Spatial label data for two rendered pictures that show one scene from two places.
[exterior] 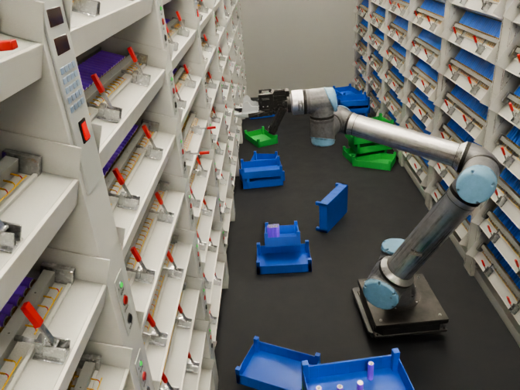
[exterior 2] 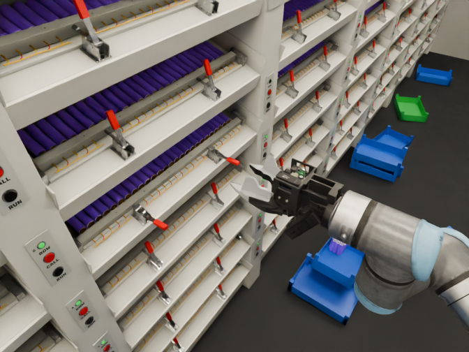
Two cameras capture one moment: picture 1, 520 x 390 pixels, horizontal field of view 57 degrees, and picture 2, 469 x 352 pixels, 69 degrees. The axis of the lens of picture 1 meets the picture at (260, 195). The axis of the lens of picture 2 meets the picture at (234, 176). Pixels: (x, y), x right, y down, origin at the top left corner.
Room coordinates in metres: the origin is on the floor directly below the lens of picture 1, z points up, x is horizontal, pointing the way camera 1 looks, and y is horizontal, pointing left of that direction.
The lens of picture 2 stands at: (1.29, -0.21, 1.53)
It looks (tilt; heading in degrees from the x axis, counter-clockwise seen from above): 42 degrees down; 34
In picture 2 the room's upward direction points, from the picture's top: straight up
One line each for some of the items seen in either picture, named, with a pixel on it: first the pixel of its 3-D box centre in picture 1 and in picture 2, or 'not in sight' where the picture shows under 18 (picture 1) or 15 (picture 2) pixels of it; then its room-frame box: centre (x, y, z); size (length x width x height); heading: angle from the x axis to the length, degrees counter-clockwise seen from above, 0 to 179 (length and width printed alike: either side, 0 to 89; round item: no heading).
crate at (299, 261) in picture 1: (283, 256); (325, 286); (2.24, -0.11, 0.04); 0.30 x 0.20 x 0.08; 88
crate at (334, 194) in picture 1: (332, 206); not in sight; (2.65, -0.45, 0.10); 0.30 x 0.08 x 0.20; 145
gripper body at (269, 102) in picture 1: (274, 102); (306, 195); (1.73, -0.08, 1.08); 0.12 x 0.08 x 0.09; 88
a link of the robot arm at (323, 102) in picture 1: (319, 100); (397, 240); (1.73, -0.25, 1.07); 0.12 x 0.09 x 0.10; 88
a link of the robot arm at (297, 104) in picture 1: (296, 102); (347, 218); (1.73, -0.16, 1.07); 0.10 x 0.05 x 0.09; 178
